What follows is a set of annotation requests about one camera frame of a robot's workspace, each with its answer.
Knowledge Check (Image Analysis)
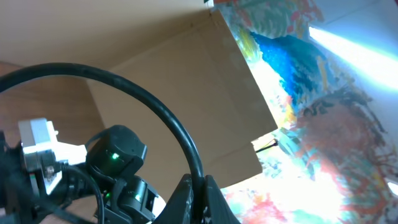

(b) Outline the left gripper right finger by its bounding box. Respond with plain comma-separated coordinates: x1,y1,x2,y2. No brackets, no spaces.
203,175,240,224

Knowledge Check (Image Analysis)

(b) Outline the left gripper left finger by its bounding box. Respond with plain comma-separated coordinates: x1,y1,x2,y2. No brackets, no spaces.
152,174,193,224

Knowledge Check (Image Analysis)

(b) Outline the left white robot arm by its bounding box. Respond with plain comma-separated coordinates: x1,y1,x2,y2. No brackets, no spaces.
1,118,237,223

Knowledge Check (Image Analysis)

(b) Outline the cardboard box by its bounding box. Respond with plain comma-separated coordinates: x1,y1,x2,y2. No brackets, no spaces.
89,11,277,199

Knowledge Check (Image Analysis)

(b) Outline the colourful painted backdrop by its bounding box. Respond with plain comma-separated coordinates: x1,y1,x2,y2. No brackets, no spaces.
214,1,397,223

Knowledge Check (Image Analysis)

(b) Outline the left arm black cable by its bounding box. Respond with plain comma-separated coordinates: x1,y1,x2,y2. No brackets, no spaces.
0,62,205,218

